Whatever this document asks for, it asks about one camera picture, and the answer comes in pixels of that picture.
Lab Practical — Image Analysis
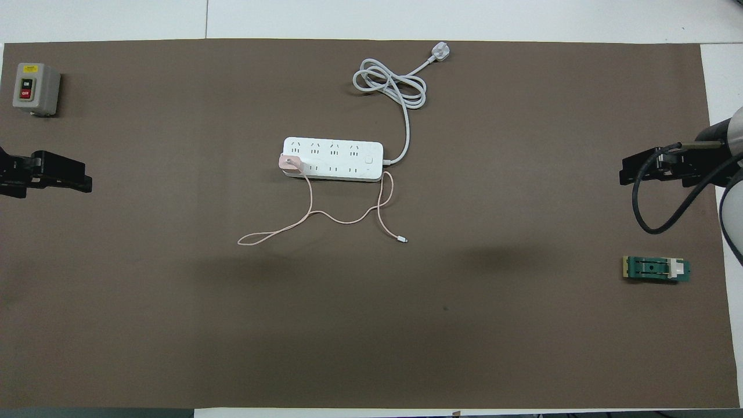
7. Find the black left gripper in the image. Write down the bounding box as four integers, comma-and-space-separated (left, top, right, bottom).
0, 146, 93, 199

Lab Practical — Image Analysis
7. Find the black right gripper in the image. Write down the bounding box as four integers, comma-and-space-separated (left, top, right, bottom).
619, 122, 731, 188

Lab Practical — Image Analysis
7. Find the pink charging cable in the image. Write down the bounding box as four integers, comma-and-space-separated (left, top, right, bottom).
237, 165, 408, 249

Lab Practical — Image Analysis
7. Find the white power strip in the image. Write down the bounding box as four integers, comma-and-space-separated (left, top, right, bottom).
282, 136, 384, 183

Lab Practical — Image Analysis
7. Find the green circuit board module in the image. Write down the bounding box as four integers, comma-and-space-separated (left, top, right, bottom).
622, 255, 691, 284

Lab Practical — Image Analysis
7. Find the brown table mat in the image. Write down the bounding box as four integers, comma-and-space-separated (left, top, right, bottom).
0, 39, 739, 409

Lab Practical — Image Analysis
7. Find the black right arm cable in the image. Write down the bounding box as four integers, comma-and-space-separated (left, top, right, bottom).
632, 141, 743, 235

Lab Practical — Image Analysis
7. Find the grey on-off switch box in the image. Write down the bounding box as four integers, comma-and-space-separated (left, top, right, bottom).
13, 62, 62, 117

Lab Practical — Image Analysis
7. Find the white power strip cord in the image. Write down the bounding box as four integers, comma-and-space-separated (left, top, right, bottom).
353, 55, 427, 166

